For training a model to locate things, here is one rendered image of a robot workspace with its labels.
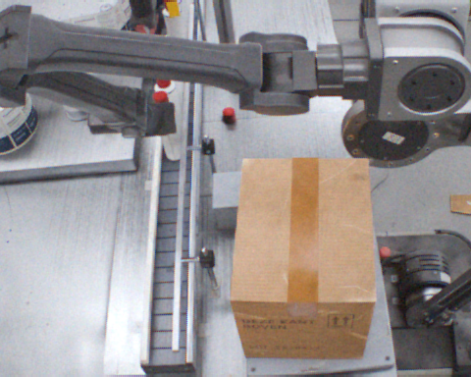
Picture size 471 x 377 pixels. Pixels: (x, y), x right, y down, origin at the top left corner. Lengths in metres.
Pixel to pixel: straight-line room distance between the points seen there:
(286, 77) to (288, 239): 0.34
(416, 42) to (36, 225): 1.08
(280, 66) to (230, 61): 0.07
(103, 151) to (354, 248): 0.78
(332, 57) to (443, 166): 1.87
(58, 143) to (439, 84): 1.10
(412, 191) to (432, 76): 1.75
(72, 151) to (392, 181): 1.42
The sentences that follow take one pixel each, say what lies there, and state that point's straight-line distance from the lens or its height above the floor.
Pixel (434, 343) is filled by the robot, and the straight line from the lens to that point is 1.92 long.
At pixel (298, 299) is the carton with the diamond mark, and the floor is 1.12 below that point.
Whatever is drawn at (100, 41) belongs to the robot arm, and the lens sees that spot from 0.70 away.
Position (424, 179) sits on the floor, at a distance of 2.56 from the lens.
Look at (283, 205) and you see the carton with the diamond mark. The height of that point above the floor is 1.12.
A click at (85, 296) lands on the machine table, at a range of 1.39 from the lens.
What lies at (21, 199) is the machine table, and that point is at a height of 0.83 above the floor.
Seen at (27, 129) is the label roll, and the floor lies 0.91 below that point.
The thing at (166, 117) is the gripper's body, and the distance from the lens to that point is 1.22.
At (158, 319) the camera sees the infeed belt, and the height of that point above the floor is 0.88.
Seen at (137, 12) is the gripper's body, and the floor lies 1.13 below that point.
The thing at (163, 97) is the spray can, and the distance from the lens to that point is 1.34.
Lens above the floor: 1.99
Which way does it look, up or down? 53 degrees down
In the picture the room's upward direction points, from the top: 10 degrees counter-clockwise
